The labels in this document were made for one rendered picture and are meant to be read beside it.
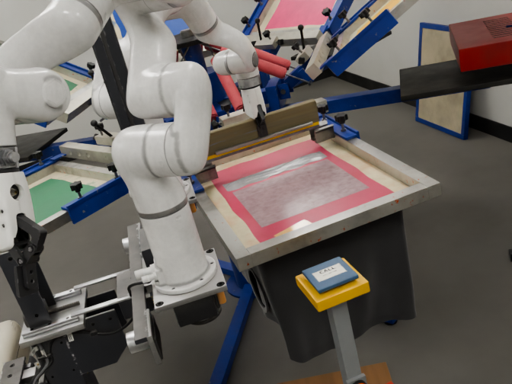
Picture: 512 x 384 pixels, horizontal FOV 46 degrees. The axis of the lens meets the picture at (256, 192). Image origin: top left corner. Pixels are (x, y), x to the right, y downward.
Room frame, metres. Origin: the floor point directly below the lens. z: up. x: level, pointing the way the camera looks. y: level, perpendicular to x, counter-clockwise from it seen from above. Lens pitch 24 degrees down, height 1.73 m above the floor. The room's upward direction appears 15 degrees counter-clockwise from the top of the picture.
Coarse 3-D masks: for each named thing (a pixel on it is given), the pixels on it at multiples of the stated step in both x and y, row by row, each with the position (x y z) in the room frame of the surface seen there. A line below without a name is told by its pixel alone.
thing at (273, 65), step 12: (216, 48) 2.70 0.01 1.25; (264, 60) 2.64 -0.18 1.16; (276, 60) 2.72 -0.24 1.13; (288, 60) 2.73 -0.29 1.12; (264, 72) 2.63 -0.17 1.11; (276, 72) 2.60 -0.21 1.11; (228, 84) 2.50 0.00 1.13; (228, 96) 2.48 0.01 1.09; (240, 96) 2.45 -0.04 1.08; (240, 108) 2.41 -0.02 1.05
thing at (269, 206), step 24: (240, 168) 2.00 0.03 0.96; (264, 168) 1.94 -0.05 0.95; (240, 192) 1.79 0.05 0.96; (264, 192) 1.75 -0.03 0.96; (288, 192) 1.70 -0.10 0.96; (240, 216) 1.62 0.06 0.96; (264, 216) 1.58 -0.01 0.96; (288, 216) 1.54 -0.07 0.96; (312, 216) 1.50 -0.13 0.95; (264, 240) 1.44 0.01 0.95
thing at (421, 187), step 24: (360, 144) 1.85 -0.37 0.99; (384, 168) 1.67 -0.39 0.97; (408, 168) 1.58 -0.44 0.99; (408, 192) 1.43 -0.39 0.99; (432, 192) 1.44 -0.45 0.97; (216, 216) 1.59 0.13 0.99; (336, 216) 1.40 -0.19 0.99; (360, 216) 1.39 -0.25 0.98; (288, 240) 1.35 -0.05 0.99; (312, 240) 1.36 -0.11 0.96; (240, 264) 1.32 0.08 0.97
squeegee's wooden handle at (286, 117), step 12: (288, 108) 1.95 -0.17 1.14; (300, 108) 1.96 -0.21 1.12; (312, 108) 1.97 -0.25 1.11; (252, 120) 1.92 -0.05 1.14; (276, 120) 1.94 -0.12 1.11; (288, 120) 1.95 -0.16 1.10; (300, 120) 1.96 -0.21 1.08; (312, 120) 1.96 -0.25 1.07; (216, 132) 1.89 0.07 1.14; (228, 132) 1.90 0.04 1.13; (240, 132) 1.91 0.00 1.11; (252, 132) 1.92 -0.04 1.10; (216, 144) 1.89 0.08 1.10; (228, 144) 1.90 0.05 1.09
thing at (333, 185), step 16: (304, 144) 2.07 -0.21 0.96; (272, 160) 2.00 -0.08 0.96; (288, 160) 1.96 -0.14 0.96; (320, 160) 1.89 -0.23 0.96; (336, 160) 1.85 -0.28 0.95; (288, 176) 1.82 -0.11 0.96; (304, 176) 1.79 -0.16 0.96; (320, 176) 1.76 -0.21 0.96; (336, 176) 1.73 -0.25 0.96; (352, 176) 1.70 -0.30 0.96; (304, 192) 1.67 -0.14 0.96; (320, 192) 1.64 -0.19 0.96; (336, 192) 1.62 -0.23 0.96; (352, 192) 1.59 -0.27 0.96; (368, 192) 1.56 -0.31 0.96; (384, 192) 1.54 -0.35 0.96; (320, 208) 1.54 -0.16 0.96; (336, 208) 1.52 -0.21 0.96
